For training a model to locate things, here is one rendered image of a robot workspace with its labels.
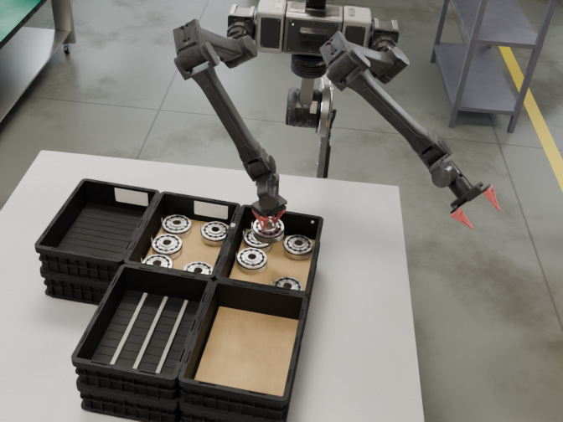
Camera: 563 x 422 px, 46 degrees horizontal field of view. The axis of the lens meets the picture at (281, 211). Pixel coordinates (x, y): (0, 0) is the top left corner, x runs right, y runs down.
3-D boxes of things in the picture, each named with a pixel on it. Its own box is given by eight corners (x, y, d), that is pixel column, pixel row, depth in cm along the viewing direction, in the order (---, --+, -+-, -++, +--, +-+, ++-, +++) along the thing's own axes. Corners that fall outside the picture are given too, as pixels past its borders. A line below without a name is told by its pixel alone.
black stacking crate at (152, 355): (125, 290, 217) (121, 264, 210) (213, 306, 215) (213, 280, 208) (74, 388, 186) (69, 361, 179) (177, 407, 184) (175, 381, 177)
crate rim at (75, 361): (122, 268, 212) (121, 262, 210) (214, 284, 209) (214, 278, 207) (69, 366, 180) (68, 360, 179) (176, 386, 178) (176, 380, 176)
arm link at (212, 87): (209, 38, 185) (176, 54, 189) (204, 45, 180) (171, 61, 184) (279, 162, 205) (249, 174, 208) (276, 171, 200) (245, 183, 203)
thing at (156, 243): (157, 233, 234) (157, 231, 234) (185, 238, 233) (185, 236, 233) (147, 251, 226) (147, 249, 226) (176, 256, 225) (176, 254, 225)
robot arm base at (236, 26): (251, 48, 234) (253, 15, 227) (249, 58, 228) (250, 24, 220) (227, 45, 234) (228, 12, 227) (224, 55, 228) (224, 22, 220)
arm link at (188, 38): (192, 10, 181) (162, 25, 185) (208, 57, 181) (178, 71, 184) (252, 36, 223) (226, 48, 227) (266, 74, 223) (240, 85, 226)
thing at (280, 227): (254, 216, 223) (254, 214, 222) (284, 218, 223) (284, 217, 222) (251, 236, 215) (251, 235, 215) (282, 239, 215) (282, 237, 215)
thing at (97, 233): (86, 203, 252) (83, 178, 245) (162, 216, 249) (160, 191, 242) (38, 274, 220) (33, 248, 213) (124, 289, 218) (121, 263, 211)
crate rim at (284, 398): (214, 284, 209) (214, 278, 207) (307, 301, 206) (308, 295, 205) (176, 386, 178) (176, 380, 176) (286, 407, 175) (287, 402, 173)
